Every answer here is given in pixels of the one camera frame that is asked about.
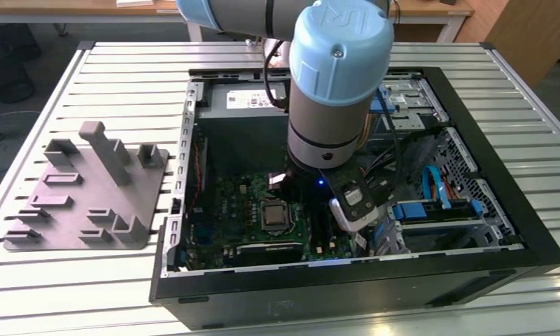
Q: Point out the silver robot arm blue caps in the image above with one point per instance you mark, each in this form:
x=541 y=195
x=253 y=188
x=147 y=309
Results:
x=327 y=122

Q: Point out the silver CPU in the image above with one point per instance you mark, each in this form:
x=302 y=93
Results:
x=274 y=214

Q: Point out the black CPU socket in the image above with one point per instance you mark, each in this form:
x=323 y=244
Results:
x=267 y=228

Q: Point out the green motherboard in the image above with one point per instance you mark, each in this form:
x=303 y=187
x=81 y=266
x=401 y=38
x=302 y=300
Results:
x=234 y=217

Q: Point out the grey power supply unit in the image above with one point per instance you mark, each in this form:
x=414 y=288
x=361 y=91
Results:
x=234 y=140

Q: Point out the black graphics card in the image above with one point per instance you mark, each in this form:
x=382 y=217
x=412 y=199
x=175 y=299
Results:
x=269 y=253

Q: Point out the black case fan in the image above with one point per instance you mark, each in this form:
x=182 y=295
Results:
x=206 y=164

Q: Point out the hard disk in blue carrier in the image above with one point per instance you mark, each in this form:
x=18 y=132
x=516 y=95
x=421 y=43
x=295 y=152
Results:
x=409 y=211

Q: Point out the blue plastic drive latch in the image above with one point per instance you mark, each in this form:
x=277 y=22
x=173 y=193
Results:
x=385 y=105

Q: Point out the metal optical drive cage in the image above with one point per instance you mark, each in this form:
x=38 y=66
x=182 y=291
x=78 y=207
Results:
x=412 y=122

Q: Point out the metal disk bay cage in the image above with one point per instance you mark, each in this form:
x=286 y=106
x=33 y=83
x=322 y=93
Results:
x=444 y=224

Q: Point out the black PC case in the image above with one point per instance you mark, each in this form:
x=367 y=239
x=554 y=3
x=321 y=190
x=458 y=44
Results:
x=309 y=301

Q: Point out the grey parts rack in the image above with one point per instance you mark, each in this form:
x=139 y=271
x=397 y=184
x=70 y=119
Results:
x=98 y=196

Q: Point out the brown wooden cabinet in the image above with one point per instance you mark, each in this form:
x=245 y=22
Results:
x=518 y=35

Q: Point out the white flat box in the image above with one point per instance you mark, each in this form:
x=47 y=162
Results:
x=135 y=3

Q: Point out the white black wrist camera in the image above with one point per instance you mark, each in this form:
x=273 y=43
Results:
x=350 y=201

